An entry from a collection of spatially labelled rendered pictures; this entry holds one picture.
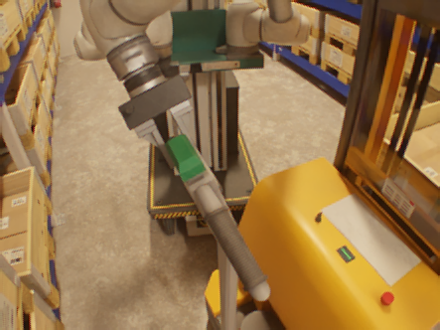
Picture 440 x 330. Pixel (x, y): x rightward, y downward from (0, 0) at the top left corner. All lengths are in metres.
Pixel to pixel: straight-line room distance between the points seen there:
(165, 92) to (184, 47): 1.07
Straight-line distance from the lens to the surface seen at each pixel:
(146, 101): 0.59
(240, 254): 0.47
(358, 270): 1.04
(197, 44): 1.65
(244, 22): 1.48
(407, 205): 1.15
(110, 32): 0.58
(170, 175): 2.13
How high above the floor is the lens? 1.72
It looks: 40 degrees down
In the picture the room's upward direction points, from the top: 2 degrees counter-clockwise
